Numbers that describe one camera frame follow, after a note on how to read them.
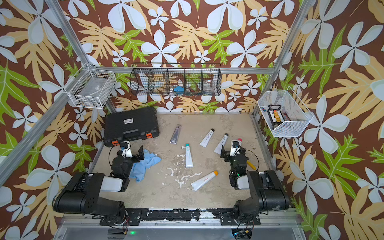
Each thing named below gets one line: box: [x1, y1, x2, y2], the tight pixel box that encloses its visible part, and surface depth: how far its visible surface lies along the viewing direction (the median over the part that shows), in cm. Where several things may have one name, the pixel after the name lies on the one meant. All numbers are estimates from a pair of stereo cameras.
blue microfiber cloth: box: [129, 149, 162, 182], surface depth 90 cm
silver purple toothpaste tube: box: [169, 124, 182, 145], surface depth 107 cm
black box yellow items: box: [267, 104, 285, 129], surface depth 86 cm
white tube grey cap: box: [214, 133, 229, 155], surface depth 103 cm
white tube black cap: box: [199, 128, 215, 148], surface depth 106 cm
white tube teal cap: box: [185, 143, 194, 168], surface depth 96 cm
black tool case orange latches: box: [103, 107, 160, 148], surface depth 105 cm
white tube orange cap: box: [191, 170, 219, 191], surface depth 88 cm
